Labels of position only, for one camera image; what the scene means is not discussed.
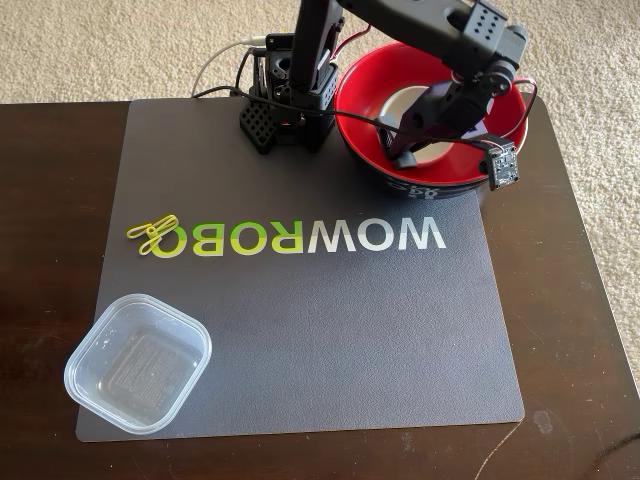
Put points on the red bowl with black outside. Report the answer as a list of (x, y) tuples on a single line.
[(360, 100)]

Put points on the yellow-green clip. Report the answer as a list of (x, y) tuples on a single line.
[(152, 232)]

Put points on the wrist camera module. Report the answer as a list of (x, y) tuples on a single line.
[(502, 165)]

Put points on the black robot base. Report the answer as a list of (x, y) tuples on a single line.
[(300, 125)]

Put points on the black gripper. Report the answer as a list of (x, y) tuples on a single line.
[(419, 116)]

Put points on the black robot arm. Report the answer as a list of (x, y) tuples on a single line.
[(410, 25)]

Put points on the clear plastic square container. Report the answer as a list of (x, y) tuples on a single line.
[(140, 365)]

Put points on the grey mat with WOWROBO print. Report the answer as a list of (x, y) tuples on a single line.
[(300, 325)]

